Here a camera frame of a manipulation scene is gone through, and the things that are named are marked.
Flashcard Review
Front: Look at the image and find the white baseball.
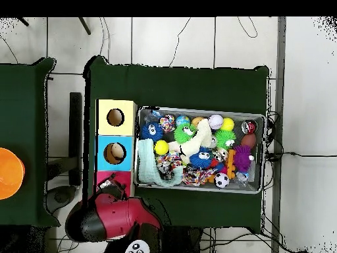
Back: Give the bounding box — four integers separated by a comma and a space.
208, 113, 224, 130

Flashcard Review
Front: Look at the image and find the shallow clear mesh bin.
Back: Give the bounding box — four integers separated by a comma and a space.
133, 105, 267, 195

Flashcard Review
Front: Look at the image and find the dark green table cloth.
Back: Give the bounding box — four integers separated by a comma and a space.
82, 55, 271, 234

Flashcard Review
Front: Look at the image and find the light blue muslin cloth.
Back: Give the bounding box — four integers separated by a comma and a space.
138, 138, 184, 188

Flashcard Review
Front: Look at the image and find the black floor cable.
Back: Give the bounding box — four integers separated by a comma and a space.
265, 151, 337, 162
168, 16, 192, 68

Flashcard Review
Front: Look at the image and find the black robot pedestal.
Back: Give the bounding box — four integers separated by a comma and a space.
163, 225, 203, 253

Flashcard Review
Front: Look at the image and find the wooden three-hole box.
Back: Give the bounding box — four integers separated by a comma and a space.
93, 98, 138, 204

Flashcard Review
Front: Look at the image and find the purple spiky ball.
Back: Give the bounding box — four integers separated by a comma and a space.
233, 145, 255, 173

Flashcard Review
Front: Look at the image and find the black stand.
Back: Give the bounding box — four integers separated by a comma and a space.
45, 92, 83, 215

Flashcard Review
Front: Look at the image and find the orange plastic bowl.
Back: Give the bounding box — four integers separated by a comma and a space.
0, 147, 26, 200

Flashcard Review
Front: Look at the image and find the yellow smooth ball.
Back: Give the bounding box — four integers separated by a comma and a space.
153, 140, 170, 155

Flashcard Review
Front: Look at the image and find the small soccer ball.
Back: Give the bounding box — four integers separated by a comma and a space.
214, 172, 230, 188

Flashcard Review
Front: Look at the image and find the green spiky ball with eyes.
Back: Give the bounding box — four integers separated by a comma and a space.
215, 129, 236, 151

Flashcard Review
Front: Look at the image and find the green covered side table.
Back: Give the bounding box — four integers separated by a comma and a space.
0, 57, 61, 228

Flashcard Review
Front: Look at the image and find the blue spiky ball with eyes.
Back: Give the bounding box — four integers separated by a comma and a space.
189, 147, 213, 169
140, 122, 164, 140

